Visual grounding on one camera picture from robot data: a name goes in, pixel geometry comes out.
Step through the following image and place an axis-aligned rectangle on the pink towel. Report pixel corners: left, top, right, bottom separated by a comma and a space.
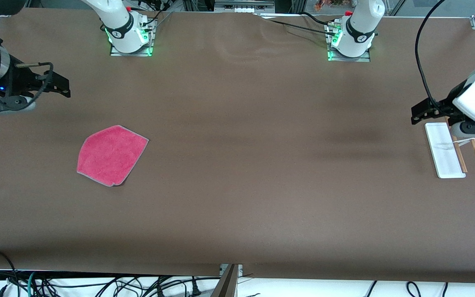
76, 125, 149, 187

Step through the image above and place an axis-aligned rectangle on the white rack base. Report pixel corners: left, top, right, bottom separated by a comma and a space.
424, 122, 466, 179

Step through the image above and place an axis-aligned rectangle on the orange background item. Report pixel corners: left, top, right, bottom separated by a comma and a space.
314, 0, 347, 11

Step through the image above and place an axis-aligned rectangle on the wooden table beam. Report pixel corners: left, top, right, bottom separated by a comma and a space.
210, 264, 239, 297

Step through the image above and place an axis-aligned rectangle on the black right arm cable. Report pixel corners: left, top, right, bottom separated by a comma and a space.
0, 36, 55, 110

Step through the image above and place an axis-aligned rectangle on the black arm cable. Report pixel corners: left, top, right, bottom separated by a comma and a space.
415, 0, 447, 114
0, 36, 55, 110

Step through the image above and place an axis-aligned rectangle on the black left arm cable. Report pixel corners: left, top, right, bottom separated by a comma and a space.
415, 0, 447, 114

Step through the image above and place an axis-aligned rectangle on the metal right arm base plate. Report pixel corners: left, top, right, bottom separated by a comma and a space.
110, 19, 155, 57

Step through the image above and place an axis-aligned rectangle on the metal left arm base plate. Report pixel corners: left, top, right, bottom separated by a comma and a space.
327, 23, 372, 62

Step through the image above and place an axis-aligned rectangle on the black base connector cable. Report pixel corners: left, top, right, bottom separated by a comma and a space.
140, 0, 173, 28

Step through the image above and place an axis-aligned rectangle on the thick black table cable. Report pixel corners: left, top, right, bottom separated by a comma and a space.
301, 12, 339, 26

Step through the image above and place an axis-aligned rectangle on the thin black table cable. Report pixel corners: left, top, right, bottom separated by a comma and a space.
256, 14, 337, 36

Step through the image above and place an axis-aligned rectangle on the teal floor cable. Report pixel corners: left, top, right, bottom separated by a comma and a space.
26, 271, 37, 297

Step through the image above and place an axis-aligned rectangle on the metal table bracket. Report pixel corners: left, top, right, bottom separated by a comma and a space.
220, 264, 243, 278

